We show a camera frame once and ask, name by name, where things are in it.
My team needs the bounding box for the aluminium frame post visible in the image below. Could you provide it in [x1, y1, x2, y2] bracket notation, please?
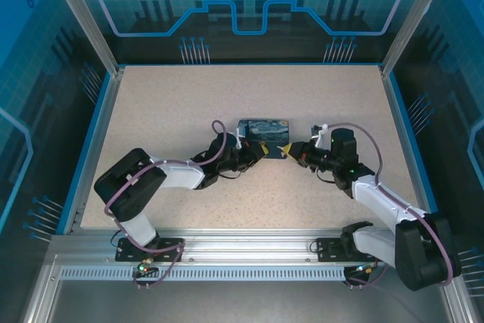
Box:
[42, 0, 126, 76]
[379, 0, 454, 76]

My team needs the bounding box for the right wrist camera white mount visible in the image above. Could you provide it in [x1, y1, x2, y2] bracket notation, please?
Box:
[309, 123, 330, 149]

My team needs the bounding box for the aluminium frame beam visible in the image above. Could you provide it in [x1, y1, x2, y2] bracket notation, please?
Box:
[50, 228, 454, 264]

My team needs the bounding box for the slotted grey cable duct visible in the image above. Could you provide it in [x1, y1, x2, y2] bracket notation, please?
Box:
[59, 266, 349, 283]

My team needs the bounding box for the small connector with green light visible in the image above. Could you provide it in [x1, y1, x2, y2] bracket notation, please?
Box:
[352, 261, 380, 275]
[136, 257, 159, 278]

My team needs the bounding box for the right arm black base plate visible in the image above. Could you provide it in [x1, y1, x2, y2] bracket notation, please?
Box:
[315, 237, 387, 263]

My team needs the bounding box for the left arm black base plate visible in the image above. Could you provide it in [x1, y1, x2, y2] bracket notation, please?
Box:
[114, 237, 185, 263]

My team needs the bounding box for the starry night painted tin box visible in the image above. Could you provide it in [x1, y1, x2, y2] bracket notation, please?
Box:
[237, 118, 292, 161]

